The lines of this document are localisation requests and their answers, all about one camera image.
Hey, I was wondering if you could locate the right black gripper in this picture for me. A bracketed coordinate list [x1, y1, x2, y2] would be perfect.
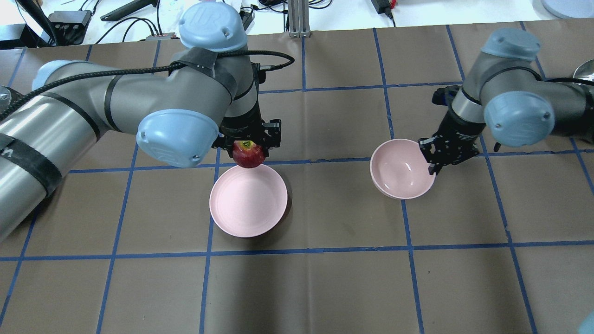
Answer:
[418, 107, 483, 176]

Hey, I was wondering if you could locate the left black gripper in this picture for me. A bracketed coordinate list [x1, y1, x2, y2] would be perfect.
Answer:
[212, 109, 282, 156]

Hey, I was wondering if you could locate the red yellow apple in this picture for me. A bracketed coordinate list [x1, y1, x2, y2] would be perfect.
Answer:
[232, 141, 265, 169]

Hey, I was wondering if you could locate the pink bowl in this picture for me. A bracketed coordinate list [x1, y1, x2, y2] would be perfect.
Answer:
[369, 139, 436, 199]

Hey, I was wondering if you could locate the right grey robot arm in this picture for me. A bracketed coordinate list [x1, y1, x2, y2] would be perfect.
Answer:
[418, 27, 594, 175]

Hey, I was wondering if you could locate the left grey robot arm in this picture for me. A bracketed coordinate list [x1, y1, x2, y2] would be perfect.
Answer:
[0, 1, 295, 240]

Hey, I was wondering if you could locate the pink plate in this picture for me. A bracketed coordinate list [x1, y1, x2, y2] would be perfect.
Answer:
[209, 165, 288, 238]

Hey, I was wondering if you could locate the small usb hub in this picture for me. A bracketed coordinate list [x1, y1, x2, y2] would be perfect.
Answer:
[144, 32, 178, 41]

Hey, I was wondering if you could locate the black power adapter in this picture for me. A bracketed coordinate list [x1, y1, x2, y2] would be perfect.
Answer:
[370, 0, 397, 19]

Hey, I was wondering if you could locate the grey round disc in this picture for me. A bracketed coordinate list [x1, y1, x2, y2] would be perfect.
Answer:
[541, 0, 594, 19]

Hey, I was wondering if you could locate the black handheld tool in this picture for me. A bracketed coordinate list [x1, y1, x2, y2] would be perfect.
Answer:
[100, 0, 159, 22]

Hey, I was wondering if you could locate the black box device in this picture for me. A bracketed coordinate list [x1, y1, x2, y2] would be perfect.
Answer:
[48, 10, 92, 45]

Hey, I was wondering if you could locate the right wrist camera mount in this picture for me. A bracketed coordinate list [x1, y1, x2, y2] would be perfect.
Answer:
[431, 85, 461, 106]

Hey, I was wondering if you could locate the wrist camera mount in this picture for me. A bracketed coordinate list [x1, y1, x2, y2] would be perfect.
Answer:
[431, 85, 461, 106]
[251, 63, 273, 94]

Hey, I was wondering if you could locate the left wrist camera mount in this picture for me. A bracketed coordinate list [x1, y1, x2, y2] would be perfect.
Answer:
[251, 63, 273, 94]

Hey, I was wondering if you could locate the aluminium profile post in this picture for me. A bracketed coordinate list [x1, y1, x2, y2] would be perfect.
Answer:
[288, 0, 310, 38]

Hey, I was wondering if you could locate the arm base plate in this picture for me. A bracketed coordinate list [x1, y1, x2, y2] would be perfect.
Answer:
[572, 59, 594, 82]

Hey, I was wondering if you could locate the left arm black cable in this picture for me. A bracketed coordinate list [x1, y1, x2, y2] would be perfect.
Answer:
[0, 50, 296, 121]

